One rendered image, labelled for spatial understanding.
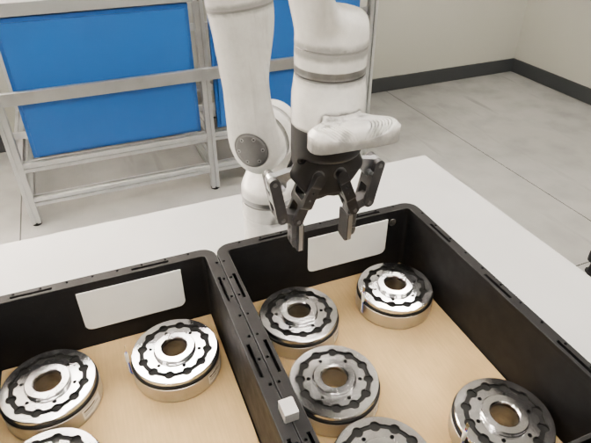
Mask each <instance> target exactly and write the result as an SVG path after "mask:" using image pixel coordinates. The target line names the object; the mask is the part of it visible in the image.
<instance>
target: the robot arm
mask: <svg viewBox="0 0 591 443"><path fill-rule="evenodd" d="M204 3H205V7H206V11H207V15H208V22H209V25H210V29H211V33H212V37H213V42H214V46H215V55H216V60H217V64H218V68H219V72H220V77H221V80H222V86H223V98H224V106H225V115H226V124H227V132H228V138H229V144H230V149H231V151H232V153H233V155H234V157H235V158H236V160H237V161H238V163H239V164H240V165H241V166H242V167H243V168H245V169H246V172H245V174H244V177H243V180H242V184H241V194H242V205H243V216H244V239H248V238H252V237H256V236H263V235H267V234H271V233H274V232H279V231H283V230H286V229H287V230H288V240H289V241H290V243H291V244H292V246H293V248H294V247H295V248H296V250H297V251H303V249H304V225H303V221H304V219H305V217H306V215H307V213H308V211H309V210H311V209H312V208H313V206H314V203H315V201H316V200H317V199H321V198H323V197H325V196H335V195H339V198H340V200H341V203H342V204H343V206H342V207H339V227H338V231H339V234H340V235H341V237H342V238H343V239H344V240H345V241H346V240H350V239H351V235H352V234H353V233H354V231H355V223H356V215H357V213H358V212H359V210H360V208H362V207H370V206H372V205H373V203H374V200H375V197H376V192H377V189H378V186H379V183H380V180H381V177H382V175H383V169H384V166H385V162H384V161H383V160H382V159H381V158H380V157H379V156H378V155H376V154H375V153H374V152H373V151H370V152H368V154H367V155H365V156H361V154H360V152H361V150H362V149H370V148H375V147H380V146H384V145H389V144H392V143H395V142H398V140H399V134H400V128H401V124H400V123H399V122H398V121H397V120H396V119H395V118H393V117H391V116H383V115H374V114H367V113H365V108H366V97H367V89H366V70H367V60H368V41H369V19H368V15H367V13H366V12H365V11H364V10H363V9H361V8H359V7H357V6H355V5H351V4H344V3H337V2H336V1H335V0H288V3H289V8H290V12H291V16H292V20H293V25H294V31H295V37H294V42H295V44H294V77H293V83H292V90H291V107H290V106H288V105H287V104H286V103H284V102H282V101H280V100H278V99H271V95H270V88H269V67H270V59H271V53H272V45H273V37H274V0H204ZM359 169H361V175H360V178H359V182H358V185H357V188H356V191H355V192H354V189H353V186H352V183H351V180H352V179H353V178H354V176H355V174H356V173H357V172H358V170H359Z"/></svg>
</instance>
